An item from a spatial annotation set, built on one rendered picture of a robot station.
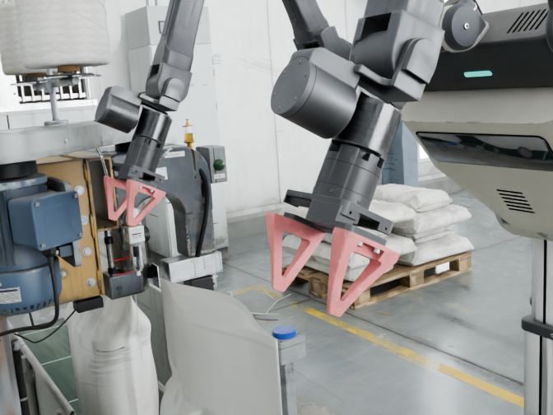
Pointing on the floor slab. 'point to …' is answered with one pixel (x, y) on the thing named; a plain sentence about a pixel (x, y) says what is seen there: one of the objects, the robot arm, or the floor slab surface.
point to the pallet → (415, 276)
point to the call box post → (288, 389)
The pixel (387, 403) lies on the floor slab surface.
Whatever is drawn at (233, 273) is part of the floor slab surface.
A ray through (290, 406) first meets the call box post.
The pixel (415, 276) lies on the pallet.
